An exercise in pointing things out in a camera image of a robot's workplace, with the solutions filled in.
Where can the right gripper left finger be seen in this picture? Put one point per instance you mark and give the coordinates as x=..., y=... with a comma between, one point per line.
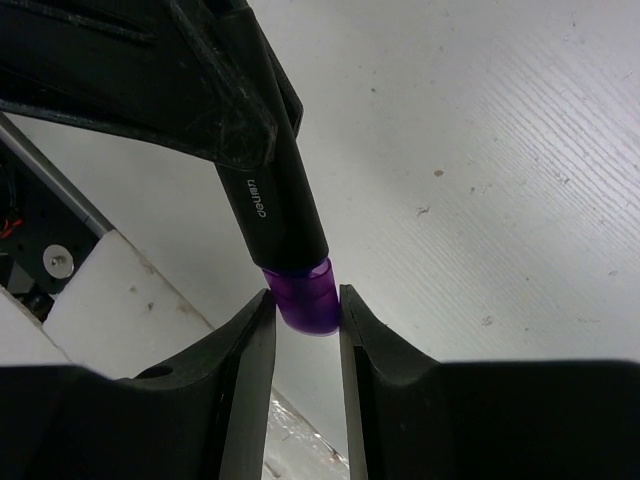
x=200, y=414

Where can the purple tip black highlighter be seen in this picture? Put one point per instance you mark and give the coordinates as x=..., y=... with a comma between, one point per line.
x=273, y=204

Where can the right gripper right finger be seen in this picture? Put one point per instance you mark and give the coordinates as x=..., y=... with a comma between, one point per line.
x=409, y=416

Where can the purple highlighter cap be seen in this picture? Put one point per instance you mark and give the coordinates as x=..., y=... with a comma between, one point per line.
x=308, y=300

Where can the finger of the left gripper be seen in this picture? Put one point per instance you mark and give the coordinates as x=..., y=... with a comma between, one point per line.
x=292, y=102
x=151, y=71

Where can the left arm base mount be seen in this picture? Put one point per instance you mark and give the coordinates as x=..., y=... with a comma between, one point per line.
x=48, y=227

